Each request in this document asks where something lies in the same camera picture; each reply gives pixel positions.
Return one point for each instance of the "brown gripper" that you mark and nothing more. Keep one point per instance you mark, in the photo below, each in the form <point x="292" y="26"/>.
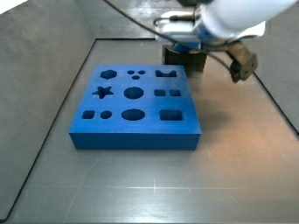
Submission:
<point x="244" y="62"/>

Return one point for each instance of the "blue cylinder peg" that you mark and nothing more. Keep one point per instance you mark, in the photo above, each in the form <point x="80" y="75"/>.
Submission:
<point x="185" y="47"/>

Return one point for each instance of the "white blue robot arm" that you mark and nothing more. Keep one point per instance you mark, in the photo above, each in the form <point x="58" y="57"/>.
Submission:
<point x="217" y="26"/>

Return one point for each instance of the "dark curved cradle stand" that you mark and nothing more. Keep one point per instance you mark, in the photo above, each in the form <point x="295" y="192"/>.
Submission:
<point x="192" y="60"/>

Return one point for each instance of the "blue shape-sorting block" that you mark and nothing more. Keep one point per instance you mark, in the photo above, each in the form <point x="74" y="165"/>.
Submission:
<point x="136" y="108"/>

